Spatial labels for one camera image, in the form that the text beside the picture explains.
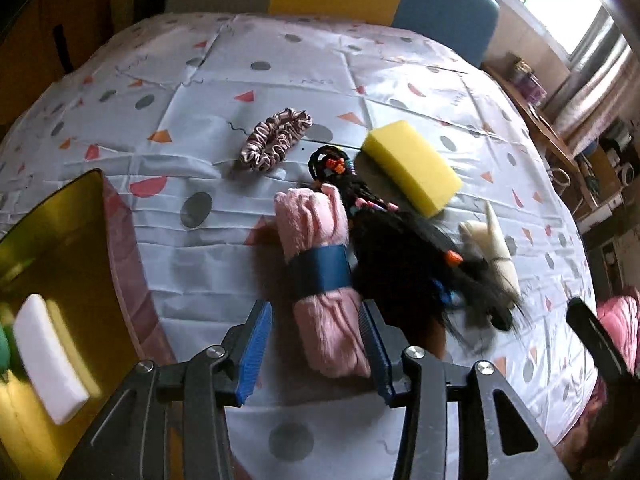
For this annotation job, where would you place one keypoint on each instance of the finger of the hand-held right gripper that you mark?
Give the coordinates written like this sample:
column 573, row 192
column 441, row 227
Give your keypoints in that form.
column 595, row 335

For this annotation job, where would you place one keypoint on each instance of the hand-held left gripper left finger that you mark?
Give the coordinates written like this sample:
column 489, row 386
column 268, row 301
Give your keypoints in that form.
column 255, row 355

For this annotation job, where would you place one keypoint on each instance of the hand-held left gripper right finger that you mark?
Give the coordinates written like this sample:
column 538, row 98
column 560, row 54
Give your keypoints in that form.
column 377, row 360

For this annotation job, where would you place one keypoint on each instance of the pink towel blue band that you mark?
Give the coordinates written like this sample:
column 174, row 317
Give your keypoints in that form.
column 320, row 320

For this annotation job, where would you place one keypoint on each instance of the black braided wig with beads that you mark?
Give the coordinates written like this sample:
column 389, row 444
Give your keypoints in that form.
column 400, row 255

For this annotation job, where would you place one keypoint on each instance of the cream cloth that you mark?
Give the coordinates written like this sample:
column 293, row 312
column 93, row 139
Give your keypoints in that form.
column 497, row 255

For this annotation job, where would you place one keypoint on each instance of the pink striped scrunchie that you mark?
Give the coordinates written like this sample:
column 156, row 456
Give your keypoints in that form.
column 255, row 142

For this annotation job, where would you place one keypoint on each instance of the gold metal tray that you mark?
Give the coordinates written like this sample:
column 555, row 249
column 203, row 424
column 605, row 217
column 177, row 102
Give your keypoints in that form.
column 65, row 240

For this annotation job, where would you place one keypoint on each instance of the pink blanket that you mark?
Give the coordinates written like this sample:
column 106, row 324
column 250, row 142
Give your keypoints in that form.
column 617, row 320

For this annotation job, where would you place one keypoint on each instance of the yellow sponge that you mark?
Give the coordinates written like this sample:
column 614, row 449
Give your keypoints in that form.
column 405, row 160

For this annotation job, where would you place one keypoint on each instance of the wooden shelf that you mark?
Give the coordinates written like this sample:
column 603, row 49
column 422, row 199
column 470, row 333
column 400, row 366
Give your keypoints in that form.
column 545, row 135

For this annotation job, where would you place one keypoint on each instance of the white sponge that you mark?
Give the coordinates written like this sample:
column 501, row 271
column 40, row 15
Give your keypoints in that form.
column 47, row 360

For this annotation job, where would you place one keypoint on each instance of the printed bed sheet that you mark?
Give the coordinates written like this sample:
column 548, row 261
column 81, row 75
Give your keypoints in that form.
column 200, row 125

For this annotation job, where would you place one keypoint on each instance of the green silicone bottle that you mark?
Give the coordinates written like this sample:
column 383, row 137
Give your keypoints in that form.
column 7, row 345

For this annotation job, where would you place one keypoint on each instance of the patterned curtain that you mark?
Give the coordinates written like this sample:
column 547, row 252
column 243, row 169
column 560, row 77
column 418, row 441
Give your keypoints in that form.
column 590, row 80

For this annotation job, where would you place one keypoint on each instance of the purple container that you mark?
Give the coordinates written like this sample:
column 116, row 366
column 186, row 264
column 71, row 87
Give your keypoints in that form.
column 527, row 82

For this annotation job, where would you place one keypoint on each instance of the window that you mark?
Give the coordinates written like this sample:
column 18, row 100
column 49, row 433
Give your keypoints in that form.
column 565, row 5

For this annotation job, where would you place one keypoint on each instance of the grey yellow blue headboard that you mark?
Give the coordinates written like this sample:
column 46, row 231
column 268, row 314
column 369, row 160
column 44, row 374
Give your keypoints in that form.
column 440, row 5

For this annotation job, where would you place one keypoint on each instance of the wooden wardrobe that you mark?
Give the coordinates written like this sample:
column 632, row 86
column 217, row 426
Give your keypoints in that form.
column 50, row 10

